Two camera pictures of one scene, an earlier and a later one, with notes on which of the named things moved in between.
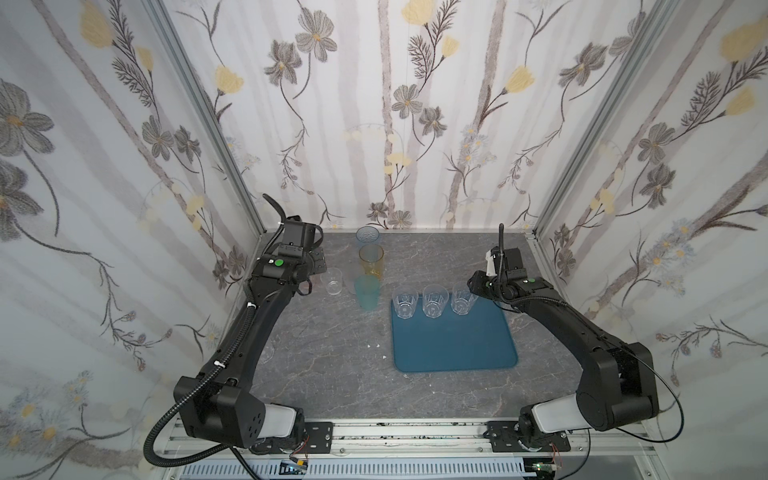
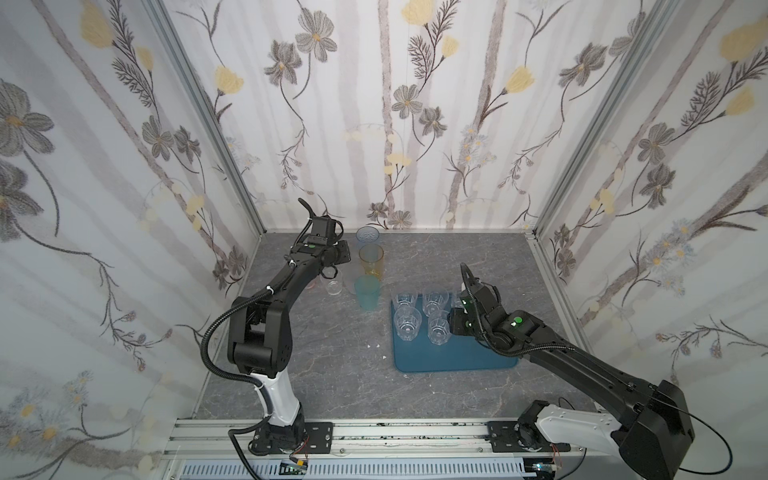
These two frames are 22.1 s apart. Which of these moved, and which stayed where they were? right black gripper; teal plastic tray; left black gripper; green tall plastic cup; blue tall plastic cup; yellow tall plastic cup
Moved: right black gripper; left black gripper
Stayed: blue tall plastic cup; green tall plastic cup; yellow tall plastic cup; teal plastic tray
